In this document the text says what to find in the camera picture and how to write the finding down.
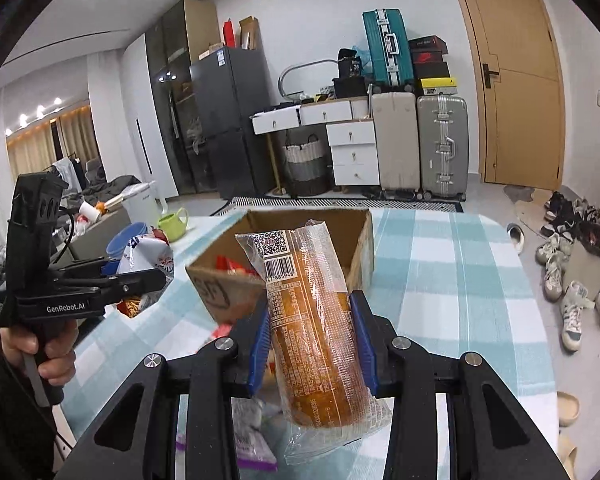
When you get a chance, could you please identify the tall dark glass cabinet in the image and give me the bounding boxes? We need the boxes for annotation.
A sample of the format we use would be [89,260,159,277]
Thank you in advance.
[145,0,221,196]

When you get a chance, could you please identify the beige curtains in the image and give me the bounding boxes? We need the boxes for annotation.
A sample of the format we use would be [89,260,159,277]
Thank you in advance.
[7,110,101,181]

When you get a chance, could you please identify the white slipper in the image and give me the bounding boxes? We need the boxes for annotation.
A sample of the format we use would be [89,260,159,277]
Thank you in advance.
[506,224,526,253]

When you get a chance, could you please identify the woven laundry basket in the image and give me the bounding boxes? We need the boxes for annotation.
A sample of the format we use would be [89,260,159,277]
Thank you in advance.
[283,132,329,197]

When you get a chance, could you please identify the brown cardboard box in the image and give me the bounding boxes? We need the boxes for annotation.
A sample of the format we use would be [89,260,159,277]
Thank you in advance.
[185,208,376,323]

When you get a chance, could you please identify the scattered shoes pile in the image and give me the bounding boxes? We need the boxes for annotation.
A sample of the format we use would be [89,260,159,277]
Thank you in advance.
[535,190,600,353]

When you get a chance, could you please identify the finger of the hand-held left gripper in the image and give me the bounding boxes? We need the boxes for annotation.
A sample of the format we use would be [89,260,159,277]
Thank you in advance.
[100,269,167,306]
[55,257,121,283]

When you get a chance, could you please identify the blue bowl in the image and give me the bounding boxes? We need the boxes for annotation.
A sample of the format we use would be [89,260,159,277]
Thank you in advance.
[106,222,148,266]

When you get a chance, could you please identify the tan floor mat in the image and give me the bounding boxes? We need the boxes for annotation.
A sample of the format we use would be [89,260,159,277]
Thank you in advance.
[512,200,551,233]

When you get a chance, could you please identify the grey doormat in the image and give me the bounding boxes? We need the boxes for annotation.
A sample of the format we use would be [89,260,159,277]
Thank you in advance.
[502,185,536,203]

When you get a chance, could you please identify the person's left forearm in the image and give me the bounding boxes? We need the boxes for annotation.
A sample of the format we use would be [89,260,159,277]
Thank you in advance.
[0,355,76,480]

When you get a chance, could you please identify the clear bread roll packet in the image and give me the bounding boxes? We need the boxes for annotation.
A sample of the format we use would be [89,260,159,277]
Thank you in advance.
[235,220,393,466]

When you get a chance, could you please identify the green mug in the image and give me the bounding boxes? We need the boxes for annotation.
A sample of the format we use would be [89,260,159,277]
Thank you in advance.
[157,207,189,242]

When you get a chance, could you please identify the white noodle snack packet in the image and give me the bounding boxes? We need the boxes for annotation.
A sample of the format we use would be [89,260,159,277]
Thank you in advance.
[117,232,176,318]

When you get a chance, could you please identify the black storage bin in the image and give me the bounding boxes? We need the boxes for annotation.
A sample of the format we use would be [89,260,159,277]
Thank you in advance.
[332,77,373,99]

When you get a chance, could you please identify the beige suitcase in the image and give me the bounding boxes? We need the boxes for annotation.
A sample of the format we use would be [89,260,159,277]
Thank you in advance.
[370,91,422,200]

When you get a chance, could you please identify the white wardrobe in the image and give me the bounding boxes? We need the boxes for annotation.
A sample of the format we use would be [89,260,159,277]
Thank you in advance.
[122,35,178,198]

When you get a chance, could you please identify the red white snack packet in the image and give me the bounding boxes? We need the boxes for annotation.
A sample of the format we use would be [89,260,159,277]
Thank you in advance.
[215,255,261,278]

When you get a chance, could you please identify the blue plastic bag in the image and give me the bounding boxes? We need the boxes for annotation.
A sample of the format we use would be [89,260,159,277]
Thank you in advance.
[352,45,376,73]

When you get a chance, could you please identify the silver suitcase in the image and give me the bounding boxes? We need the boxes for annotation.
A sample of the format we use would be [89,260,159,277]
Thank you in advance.
[416,95,469,202]

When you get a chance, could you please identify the wooden door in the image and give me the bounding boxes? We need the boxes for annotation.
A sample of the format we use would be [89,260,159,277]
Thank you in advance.
[445,0,566,191]

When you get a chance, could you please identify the grey sofa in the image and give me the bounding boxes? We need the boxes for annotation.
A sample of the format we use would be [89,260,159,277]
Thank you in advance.
[55,175,136,261]

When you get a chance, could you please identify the open tan cardboard carton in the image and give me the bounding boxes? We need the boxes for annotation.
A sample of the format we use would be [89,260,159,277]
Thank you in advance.
[237,16,261,51]

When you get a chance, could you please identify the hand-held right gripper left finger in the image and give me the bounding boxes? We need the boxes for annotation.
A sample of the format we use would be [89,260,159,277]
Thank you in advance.
[67,305,271,480]

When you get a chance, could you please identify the plain black shoebox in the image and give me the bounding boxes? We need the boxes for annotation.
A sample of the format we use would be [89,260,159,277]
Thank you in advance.
[412,61,451,81]

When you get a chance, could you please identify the black cable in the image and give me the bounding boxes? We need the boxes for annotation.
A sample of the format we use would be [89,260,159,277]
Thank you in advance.
[55,207,77,263]

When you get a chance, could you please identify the hanging clothes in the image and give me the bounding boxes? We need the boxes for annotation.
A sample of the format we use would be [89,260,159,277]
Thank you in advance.
[50,157,91,196]

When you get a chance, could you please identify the black bag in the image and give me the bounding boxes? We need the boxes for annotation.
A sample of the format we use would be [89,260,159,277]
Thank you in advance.
[337,48,363,79]

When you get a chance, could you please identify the black shoebox with red stripe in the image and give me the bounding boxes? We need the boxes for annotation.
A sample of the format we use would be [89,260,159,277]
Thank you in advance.
[409,35,449,56]

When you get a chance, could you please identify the black refrigerator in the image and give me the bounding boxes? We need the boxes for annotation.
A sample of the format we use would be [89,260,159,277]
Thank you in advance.
[189,46,276,200]

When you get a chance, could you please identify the white kettle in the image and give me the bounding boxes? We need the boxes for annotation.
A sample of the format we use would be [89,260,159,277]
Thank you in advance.
[125,182,168,218]

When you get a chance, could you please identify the white dresser with drawers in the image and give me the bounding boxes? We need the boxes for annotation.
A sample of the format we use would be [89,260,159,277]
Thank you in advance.
[250,96,381,187]

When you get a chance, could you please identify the teal checked tablecloth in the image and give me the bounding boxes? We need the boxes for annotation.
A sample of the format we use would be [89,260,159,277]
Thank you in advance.
[60,207,561,480]

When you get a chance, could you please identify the dark jacket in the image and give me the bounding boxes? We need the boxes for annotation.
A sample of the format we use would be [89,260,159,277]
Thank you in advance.
[87,175,141,201]

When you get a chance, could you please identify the oval mirror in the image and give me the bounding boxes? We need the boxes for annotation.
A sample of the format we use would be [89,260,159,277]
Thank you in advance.
[279,59,338,103]

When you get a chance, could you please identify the teal suitcase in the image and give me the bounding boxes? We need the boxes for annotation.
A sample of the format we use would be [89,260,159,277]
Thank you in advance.
[362,8,413,93]

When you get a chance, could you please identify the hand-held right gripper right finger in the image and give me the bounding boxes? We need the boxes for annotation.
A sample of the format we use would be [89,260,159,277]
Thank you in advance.
[347,290,571,480]

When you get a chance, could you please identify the silver purple snack packet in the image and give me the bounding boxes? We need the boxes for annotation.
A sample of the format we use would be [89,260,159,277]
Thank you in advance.
[230,397,278,473]

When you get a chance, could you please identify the person's left hand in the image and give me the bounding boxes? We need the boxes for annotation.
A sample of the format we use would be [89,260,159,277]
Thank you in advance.
[0,317,78,396]

